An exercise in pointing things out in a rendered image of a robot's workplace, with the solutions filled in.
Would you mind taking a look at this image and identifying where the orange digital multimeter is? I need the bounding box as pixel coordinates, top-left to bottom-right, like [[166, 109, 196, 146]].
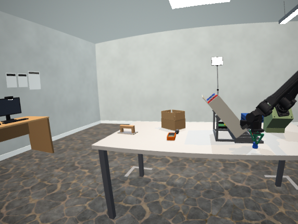
[[167, 132, 176, 141]]

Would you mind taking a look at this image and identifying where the brown cardboard box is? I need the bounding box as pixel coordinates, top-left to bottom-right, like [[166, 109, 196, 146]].
[[161, 109, 185, 131]]

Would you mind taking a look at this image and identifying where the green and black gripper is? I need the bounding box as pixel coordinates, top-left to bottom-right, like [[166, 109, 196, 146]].
[[249, 120, 264, 144]]

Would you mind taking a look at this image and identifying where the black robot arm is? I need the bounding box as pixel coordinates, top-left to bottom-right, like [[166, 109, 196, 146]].
[[240, 71, 298, 130]]

